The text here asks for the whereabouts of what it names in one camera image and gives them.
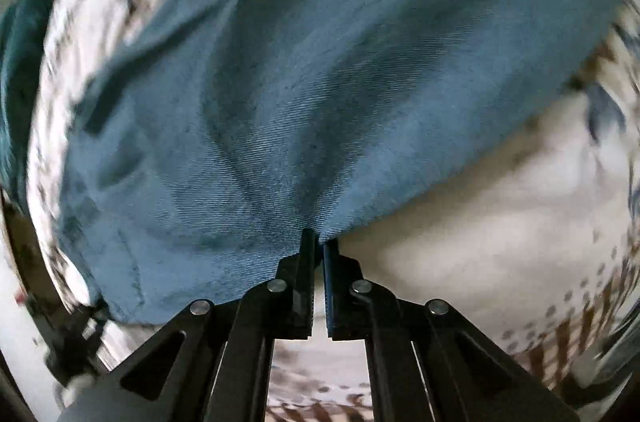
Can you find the dark teal cloth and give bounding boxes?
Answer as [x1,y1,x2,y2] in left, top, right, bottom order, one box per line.
[0,0,57,203]

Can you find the printed blanket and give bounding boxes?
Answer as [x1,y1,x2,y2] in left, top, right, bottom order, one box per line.
[25,0,640,422]

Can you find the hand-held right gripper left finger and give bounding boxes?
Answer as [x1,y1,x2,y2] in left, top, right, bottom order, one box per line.
[56,228,317,422]

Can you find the blue denim pants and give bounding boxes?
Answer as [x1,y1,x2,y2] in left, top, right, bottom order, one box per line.
[52,0,632,325]

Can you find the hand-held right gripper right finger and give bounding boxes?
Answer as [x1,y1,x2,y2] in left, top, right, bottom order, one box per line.
[323,241,582,422]

